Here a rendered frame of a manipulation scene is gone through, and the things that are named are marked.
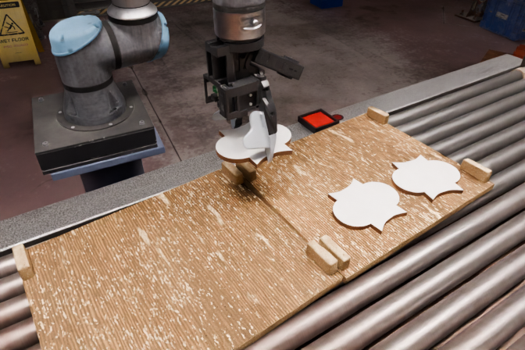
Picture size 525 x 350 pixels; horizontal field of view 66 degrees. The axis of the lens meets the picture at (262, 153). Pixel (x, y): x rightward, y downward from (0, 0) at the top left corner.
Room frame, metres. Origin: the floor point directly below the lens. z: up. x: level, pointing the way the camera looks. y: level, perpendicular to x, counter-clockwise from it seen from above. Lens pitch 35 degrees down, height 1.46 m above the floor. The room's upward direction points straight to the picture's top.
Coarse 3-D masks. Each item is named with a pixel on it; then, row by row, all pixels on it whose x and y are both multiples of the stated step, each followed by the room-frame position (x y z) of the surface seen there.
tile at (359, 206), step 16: (336, 192) 0.59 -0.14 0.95; (352, 192) 0.59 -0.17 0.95; (368, 192) 0.59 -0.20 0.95; (384, 192) 0.59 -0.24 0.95; (336, 208) 0.55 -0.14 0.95; (352, 208) 0.55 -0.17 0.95; (368, 208) 0.55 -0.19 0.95; (384, 208) 0.55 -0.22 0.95; (400, 208) 0.55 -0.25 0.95; (352, 224) 0.51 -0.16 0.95; (368, 224) 0.51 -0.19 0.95; (384, 224) 0.51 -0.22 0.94
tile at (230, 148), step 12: (228, 132) 0.63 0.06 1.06; (240, 132) 0.63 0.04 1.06; (288, 132) 0.63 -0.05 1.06; (216, 144) 0.59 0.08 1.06; (228, 144) 0.59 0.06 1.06; (240, 144) 0.59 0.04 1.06; (276, 144) 0.60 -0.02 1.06; (288, 144) 0.61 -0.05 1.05; (228, 156) 0.56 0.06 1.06; (240, 156) 0.56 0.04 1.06; (252, 156) 0.56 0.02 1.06; (264, 156) 0.56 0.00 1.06
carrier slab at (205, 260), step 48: (192, 192) 0.60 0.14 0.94; (240, 192) 0.60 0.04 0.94; (48, 240) 0.48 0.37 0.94; (96, 240) 0.48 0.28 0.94; (144, 240) 0.48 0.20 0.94; (192, 240) 0.48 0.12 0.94; (240, 240) 0.48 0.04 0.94; (288, 240) 0.48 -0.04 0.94; (48, 288) 0.38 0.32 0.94; (96, 288) 0.38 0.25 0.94; (144, 288) 0.38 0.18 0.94; (192, 288) 0.38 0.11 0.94; (240, 288) 0.38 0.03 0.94; (288, 288) 0.38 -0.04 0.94; (48, 336) 0.31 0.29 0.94; (96, 336) 0.31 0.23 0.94; (144, 336) 0.31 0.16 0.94; (192, 336) 0.31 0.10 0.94; (240, 336) 0.31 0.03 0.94
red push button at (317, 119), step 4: (320, 112) 0.93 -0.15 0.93; (308, 116) 0.91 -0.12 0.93; (312, 116) 0.91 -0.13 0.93; (316, 116) 0.91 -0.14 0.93; (320, 116) 0.91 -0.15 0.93; (324, 116) 0.91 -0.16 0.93; (308, 120) 0.89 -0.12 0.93; (312, 120) 0.89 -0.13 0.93; (316, 120) 0.89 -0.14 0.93; (320, 120) 0.89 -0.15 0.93; (324, 120) 0.89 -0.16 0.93; (328, 120) 0.89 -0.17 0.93; (332, 120) 0.89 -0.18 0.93; (312, 124) 0.87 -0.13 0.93; (316, 124) 0.87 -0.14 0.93; (320, 124) 0.87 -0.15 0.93; (324, 124) 0.87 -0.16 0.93
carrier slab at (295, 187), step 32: (352, 128) 0.84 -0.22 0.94; (384, 128) 0.84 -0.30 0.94; (288, 160) 0.71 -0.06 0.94; (320, 160) 0.71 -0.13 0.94; (352, 160) 0.71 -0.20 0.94; (384, 160) 0.71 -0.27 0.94; (448, 160) 0.71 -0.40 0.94; (256, 192) 0.61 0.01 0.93; (288, 192) 0.60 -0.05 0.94; (320, 192) 0.60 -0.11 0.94; (480, 192) 0.61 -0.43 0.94; (288, 224) 0.52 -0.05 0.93; (320, 224) 0.52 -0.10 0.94; (416, 224) 0.52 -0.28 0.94; (352, 256) 0.45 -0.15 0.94; (384, 256) 0.45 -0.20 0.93
